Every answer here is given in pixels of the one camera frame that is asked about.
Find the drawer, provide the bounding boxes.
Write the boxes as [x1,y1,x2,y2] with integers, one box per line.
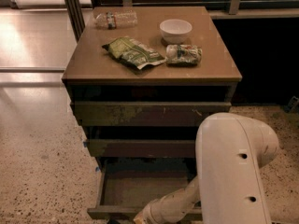
[71,101,231,127]
[87,158,196,221]
[84,139,195,158]

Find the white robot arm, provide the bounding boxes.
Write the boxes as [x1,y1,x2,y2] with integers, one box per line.
[134,113,279,224]

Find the brown wooden drawer cabinet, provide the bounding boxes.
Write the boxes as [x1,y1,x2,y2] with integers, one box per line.
[61,6,243,173]

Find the green chip bag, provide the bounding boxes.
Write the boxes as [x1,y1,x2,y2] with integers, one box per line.
[102,36,166,70]

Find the white ceramic bowl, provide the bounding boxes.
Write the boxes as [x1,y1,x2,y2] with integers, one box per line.
[160,19,192,44]

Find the clear plastic water bottle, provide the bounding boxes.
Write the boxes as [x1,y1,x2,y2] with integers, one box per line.
[94,10,137,30]

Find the dark vertical post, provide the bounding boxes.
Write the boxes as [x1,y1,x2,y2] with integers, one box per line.
[64,0,85,41]

